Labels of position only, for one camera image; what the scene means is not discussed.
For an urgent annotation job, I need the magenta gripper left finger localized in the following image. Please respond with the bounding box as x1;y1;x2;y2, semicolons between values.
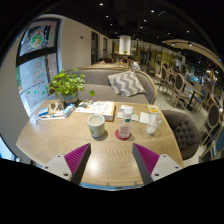
40;142;92;185

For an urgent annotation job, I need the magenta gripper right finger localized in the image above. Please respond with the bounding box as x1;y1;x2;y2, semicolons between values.
131;143;184;186

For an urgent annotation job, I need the clear plastic water bottle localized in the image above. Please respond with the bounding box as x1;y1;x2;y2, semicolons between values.
119;115;132;138

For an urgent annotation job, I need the red round coaster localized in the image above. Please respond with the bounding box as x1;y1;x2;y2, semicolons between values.
115;129;131;141

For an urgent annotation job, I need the clear glass cup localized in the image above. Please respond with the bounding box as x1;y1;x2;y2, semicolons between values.
146;114;162;135

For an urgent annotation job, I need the white green ceramic mug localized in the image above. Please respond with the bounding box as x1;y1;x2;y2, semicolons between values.
88;114;105;138

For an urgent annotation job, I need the dark tufted chair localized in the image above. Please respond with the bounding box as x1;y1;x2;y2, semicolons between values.
162;110;200;160

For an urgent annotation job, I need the blue tissue pack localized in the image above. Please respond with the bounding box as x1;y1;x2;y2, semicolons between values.
63;104;75;118

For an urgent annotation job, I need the white napkin stack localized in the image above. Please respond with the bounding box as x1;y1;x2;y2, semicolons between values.
117;105;138;121

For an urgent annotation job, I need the yellow white card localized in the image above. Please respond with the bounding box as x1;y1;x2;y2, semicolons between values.
148;105;159;113

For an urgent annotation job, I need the open menu booklet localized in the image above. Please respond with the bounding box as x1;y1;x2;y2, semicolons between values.
75;101;115;121

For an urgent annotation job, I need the blue white card box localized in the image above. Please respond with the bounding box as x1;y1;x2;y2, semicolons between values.
38;107;49;117

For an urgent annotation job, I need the grey curved sofa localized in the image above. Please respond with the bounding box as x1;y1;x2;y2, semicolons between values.
46;66;158;105

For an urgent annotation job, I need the green potted plant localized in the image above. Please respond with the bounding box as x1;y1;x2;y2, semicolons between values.
48;69;86;104

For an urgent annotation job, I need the grey zigzag cushion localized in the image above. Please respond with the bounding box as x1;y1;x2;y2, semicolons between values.
108;71;145;97

